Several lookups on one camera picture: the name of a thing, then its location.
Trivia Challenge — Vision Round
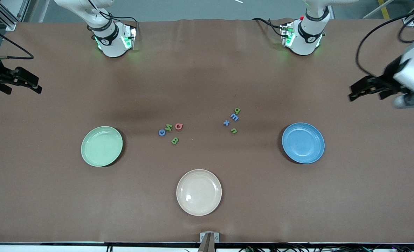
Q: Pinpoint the yellow floor tape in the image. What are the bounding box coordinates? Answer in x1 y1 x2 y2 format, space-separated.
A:
378 0 390 19

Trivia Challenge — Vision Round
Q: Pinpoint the blue plate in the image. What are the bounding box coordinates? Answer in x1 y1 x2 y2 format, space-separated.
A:
282 122 325 164

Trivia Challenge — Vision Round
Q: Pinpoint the pale green plate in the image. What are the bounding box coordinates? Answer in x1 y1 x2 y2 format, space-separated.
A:
81 126 124 167

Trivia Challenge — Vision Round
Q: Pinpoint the brown table mat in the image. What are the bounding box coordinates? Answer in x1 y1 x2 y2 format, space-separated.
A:
0 17 414 244

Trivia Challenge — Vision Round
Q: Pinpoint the beige plate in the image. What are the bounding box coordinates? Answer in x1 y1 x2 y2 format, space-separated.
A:
176 169 222 216

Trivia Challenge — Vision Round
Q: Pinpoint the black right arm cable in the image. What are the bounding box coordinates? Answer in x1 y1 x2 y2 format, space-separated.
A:
0 21 35 60

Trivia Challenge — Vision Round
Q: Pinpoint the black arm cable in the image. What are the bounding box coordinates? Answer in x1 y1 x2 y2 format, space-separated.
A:
355 7 414 77
0 21 35 60

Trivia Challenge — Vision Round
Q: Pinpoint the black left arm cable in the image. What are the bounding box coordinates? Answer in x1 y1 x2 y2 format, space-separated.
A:
355 7 414 77

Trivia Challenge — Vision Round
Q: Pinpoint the black base cable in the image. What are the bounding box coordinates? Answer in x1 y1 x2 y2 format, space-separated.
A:
251 17 283 36
88 0 139 25

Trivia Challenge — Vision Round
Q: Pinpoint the white table edge rail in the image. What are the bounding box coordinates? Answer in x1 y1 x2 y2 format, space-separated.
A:
0 242 414 252

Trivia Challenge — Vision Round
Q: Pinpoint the grey metal mount bracket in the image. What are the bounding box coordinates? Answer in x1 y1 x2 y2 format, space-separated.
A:
198 232 220 252

